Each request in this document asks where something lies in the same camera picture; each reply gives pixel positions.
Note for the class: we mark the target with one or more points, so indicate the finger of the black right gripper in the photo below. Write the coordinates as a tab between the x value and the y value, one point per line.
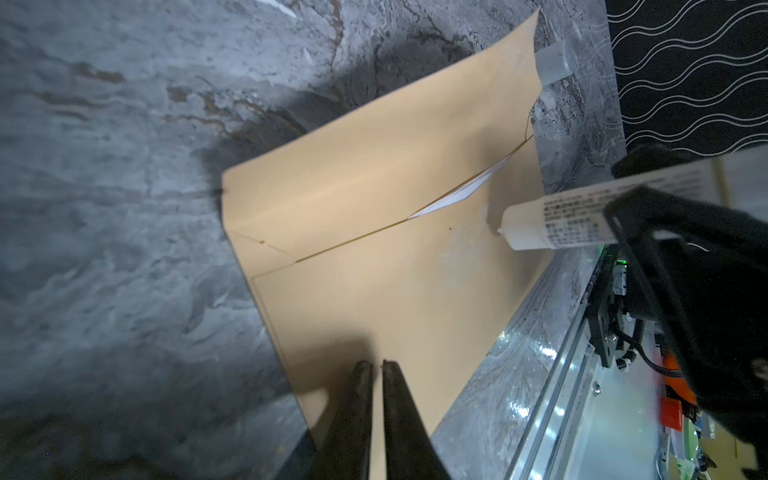
649	157
702	273

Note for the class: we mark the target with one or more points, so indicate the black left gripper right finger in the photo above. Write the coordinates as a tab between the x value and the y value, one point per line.
409	452

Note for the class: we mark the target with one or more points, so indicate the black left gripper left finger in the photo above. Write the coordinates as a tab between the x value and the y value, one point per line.
345	453

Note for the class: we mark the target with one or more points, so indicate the white glue stick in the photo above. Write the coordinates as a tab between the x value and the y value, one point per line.
576	218

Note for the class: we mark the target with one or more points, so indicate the translucent glue stick cap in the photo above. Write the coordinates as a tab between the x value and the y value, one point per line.
555	62

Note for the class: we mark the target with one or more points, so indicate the white paper letter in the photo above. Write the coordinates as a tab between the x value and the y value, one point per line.
463	191

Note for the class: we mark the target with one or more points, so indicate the brown paper envelope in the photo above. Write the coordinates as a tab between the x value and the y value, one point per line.
340	274

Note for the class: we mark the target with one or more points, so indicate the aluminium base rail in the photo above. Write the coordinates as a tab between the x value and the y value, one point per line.
545	434

